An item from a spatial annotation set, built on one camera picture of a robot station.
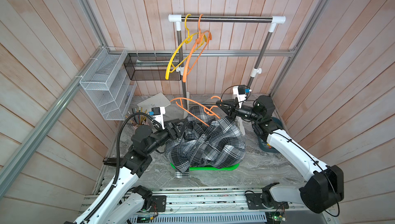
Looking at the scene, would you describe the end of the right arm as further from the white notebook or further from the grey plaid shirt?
the white notebook

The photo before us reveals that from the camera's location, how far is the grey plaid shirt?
27.9 inches

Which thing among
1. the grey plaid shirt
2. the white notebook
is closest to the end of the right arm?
the grey plaid shirt
